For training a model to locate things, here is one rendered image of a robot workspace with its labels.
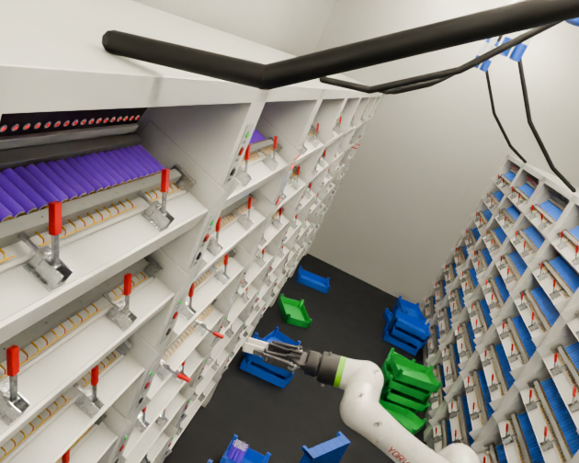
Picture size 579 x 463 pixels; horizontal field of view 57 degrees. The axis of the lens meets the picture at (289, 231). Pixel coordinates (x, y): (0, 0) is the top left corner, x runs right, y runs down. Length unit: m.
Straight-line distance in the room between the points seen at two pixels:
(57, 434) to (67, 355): 0.20
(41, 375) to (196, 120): 0.50
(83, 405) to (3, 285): 0.49
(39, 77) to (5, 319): 0.25
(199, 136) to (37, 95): 0.59
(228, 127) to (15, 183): 0.41
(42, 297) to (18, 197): 0.14
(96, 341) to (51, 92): 0.52
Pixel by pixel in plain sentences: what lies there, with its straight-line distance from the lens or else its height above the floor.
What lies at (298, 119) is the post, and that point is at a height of 1.64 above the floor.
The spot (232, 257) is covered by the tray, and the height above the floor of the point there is 1.14.
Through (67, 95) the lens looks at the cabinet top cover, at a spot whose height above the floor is 1.73.
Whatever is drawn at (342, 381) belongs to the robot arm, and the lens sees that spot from 1.63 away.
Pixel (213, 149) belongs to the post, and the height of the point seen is 1.61.
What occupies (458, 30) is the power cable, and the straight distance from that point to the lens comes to 0.53.
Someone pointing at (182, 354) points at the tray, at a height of 0.94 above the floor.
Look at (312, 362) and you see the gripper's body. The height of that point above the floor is 1.04.
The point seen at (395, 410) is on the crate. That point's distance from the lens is 3.75.
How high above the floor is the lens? 1.84
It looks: 18 degrees down
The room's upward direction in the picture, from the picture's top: 25 degrees clockwise
